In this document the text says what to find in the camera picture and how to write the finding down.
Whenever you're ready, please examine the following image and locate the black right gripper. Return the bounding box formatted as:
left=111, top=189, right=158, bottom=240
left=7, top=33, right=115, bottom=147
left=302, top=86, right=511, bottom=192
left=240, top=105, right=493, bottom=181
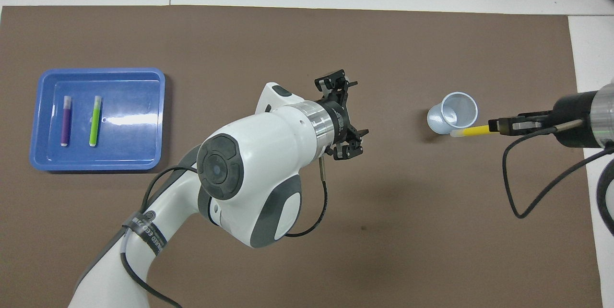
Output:
left=488, top=91, right=600, bottom=149

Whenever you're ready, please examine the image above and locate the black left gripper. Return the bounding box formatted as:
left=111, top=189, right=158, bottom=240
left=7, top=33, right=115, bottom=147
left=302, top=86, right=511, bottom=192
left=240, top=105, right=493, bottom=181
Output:
left=314, top=69, right=370, bottom=161

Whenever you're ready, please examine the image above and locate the yellow marker pen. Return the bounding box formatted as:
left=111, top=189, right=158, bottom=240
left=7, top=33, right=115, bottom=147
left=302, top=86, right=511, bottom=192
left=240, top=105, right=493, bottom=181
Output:
left=450, top=125, right=491, bottom=138

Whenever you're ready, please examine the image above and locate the green marker pen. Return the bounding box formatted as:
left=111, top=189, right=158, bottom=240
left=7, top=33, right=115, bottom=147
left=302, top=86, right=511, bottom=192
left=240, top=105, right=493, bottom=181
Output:
left=89, top=95, right=103, bottom=147

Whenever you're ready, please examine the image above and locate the purple marker pen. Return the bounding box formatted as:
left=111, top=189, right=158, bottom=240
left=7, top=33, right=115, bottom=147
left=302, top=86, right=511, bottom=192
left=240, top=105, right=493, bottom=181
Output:
left=60, top=95, right=73, bottom=147

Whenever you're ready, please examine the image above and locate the clear plastic cup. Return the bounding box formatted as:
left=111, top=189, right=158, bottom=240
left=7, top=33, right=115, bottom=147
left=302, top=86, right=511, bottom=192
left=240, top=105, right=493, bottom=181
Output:
left=426, top=92, right=479, bottom=135

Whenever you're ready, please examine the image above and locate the brown table mat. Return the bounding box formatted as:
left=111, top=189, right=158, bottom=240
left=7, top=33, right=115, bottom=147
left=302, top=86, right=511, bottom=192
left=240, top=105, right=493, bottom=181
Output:
left=0, top=5, right=604, bottom=308

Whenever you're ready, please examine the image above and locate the blue plastic tray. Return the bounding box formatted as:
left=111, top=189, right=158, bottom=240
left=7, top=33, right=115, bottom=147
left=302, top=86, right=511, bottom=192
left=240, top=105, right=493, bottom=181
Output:
left=30, top=68, right=166, bottom=172

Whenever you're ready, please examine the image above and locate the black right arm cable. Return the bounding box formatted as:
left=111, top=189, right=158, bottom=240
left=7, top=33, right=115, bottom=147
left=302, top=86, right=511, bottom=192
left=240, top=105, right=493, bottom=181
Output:
left=502, top=118, right=614, bottom=220

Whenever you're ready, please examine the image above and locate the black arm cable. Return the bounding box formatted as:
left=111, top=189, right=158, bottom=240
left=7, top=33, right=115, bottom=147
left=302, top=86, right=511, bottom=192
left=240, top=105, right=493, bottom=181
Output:
left=502, top=118, right=614, bottom=220
left=120, top=156, right=329, bottom=308

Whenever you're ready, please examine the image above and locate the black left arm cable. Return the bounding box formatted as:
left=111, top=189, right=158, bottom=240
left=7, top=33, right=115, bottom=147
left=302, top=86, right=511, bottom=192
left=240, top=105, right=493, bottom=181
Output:
left=120, top=156, right=329, bottom=308

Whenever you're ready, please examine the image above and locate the black printed arm strap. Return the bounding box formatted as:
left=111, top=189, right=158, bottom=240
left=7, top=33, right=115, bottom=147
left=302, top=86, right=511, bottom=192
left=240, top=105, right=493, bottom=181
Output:
left=122, top=210, right=166, bottom=256

